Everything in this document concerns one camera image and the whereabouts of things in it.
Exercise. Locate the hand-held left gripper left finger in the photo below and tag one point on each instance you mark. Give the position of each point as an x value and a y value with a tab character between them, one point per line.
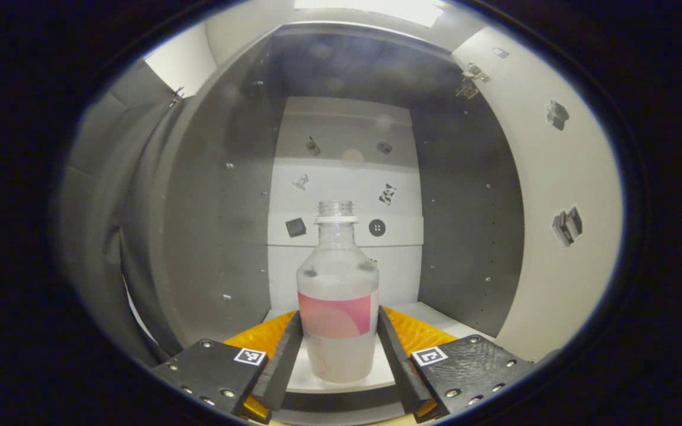
279	367

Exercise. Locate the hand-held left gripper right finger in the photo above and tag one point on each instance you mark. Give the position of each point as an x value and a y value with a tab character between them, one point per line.
403	367

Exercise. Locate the clear plastic bottle pink label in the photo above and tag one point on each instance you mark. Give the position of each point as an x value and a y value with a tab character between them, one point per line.
338	284

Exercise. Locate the dark grey cabinet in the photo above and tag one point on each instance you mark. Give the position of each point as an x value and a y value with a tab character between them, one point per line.
216	225

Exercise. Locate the metal door hinge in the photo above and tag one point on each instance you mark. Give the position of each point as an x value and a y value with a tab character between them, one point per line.
471	80

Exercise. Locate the black backdrop cloth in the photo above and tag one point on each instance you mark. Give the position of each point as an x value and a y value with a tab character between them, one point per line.
98	236

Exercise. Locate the small black clip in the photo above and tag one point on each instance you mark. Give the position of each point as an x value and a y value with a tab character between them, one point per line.
176	96

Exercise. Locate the long ceiling light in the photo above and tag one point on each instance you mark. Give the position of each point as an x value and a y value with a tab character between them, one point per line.
370	10

